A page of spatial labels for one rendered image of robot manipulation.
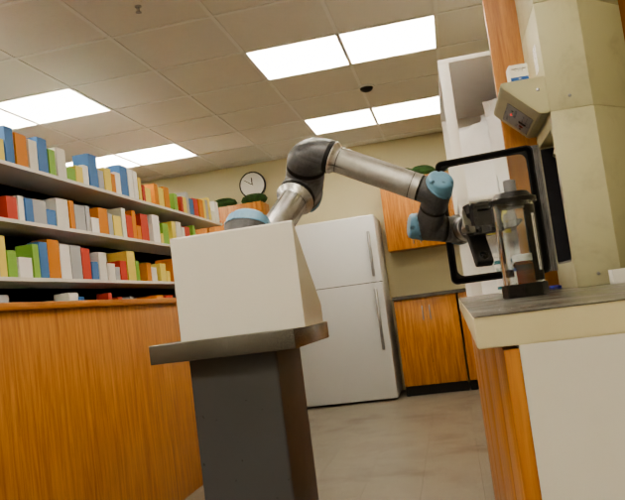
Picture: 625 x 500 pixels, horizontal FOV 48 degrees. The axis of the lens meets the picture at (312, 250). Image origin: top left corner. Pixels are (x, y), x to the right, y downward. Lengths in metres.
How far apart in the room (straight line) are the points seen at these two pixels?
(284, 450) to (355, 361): 5.41
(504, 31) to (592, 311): 1.65
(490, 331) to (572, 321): 0.10
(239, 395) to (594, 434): 0.83
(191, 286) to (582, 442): 0.89
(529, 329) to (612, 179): 1.16
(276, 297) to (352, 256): 5.43
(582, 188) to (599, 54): 0.38
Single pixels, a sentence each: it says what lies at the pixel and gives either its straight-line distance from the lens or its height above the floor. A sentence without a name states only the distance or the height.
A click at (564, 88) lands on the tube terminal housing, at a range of 2.03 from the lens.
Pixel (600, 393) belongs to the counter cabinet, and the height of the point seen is 0.83.
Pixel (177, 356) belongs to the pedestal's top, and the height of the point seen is 0.91.
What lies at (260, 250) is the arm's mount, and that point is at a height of 1.11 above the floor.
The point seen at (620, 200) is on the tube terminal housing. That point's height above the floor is 1.15.
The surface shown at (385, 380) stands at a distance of 6.90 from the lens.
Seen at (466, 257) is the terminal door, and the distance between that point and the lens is 2.29.
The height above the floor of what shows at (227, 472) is 0.65.
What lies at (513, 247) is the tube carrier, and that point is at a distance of 1.64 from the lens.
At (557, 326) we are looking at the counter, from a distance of 0.91.
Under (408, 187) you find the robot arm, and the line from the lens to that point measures 1.95.
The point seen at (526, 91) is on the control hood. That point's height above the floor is 1.47.
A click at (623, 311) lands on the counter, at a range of 0.92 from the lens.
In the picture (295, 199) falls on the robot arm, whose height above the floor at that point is 1.29.
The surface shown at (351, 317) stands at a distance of 6.89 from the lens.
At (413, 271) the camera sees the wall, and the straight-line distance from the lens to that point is 7.51.
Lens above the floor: 0.98
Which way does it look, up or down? 5 degrees up
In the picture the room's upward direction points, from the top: 7 degrees counter-clockwise
